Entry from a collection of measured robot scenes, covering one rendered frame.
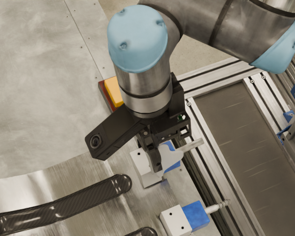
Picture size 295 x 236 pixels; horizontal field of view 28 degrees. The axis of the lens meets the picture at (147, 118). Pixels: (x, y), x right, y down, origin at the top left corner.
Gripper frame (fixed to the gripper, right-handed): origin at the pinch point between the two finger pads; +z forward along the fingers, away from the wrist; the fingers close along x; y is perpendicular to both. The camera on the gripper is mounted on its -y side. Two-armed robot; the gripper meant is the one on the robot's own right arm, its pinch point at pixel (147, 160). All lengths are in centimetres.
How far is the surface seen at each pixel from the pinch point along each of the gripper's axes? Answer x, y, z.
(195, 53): 79, 47, 92
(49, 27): 43.7, -4.5, 7.6
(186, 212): -9.7, 2.4, 5.5
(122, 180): 0.9, -5.1, 4.8
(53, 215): -0.1, -18.8, 3.5
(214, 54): 76, 54, 93
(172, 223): -10.9, -0.9, 3.9
